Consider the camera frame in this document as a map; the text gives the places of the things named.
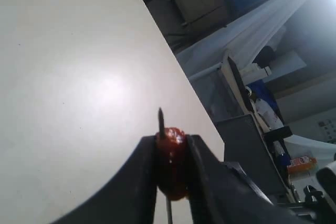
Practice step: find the red fruit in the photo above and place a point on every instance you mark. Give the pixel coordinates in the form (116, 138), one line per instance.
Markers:
(171, 163)

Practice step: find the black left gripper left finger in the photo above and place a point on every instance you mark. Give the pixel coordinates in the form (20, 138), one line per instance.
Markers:
(128, 197)

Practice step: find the orange box in background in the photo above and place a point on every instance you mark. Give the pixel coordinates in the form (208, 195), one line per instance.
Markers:
(301, 164)

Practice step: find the grey monitor in background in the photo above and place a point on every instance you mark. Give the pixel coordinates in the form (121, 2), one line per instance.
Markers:
(243, 144)

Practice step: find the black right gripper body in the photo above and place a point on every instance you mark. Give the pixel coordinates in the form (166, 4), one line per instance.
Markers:
(257, 195)

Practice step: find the cardboard box in background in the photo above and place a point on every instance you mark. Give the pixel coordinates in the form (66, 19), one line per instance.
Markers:
(201, 14)

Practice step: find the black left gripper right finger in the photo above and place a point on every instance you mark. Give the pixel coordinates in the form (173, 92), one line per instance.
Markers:
(200, 162)

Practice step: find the thin metal skewer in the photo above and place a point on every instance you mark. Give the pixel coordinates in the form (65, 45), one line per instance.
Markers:
(162, 135)

